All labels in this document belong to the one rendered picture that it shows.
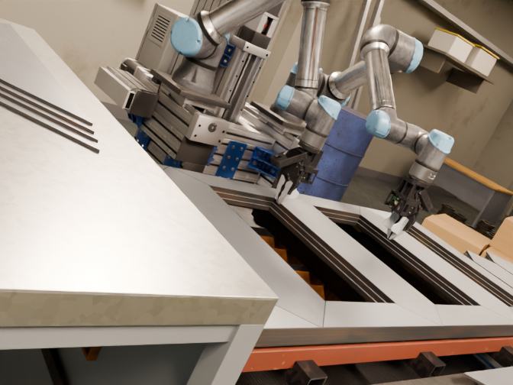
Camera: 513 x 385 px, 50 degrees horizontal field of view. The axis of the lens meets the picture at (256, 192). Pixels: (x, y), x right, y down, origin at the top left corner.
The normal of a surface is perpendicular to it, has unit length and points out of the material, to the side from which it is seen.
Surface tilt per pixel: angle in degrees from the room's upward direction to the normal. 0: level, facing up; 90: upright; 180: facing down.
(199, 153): 90
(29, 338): 90
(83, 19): 90
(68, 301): 90
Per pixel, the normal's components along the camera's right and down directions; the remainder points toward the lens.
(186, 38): -0.42, 0.20
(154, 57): -0.71, -0.11
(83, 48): 0.57, 0.47
